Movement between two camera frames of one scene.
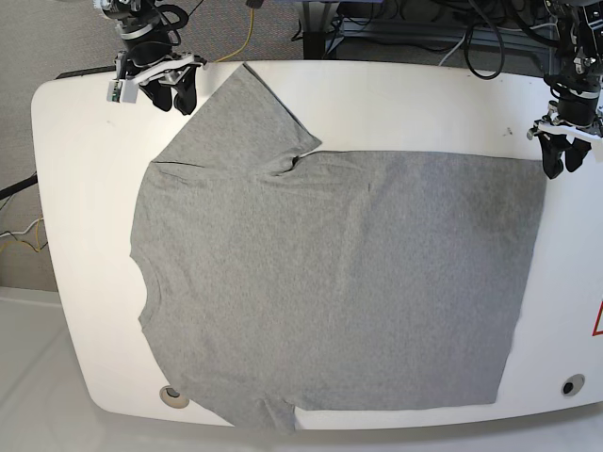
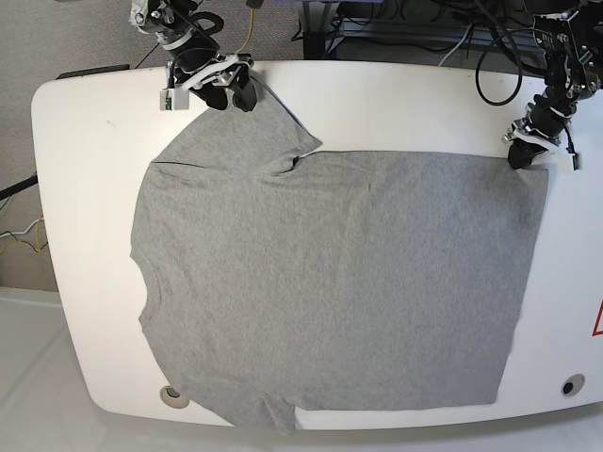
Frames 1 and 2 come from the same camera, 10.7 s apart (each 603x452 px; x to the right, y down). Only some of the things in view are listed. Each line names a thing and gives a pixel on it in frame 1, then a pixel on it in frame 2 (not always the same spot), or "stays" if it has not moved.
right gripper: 154,62 → 225,69
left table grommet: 170,396 stays
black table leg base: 314,45 stays
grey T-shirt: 284,279 stays
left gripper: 573,112 → 542,125
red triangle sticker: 598,332 stays
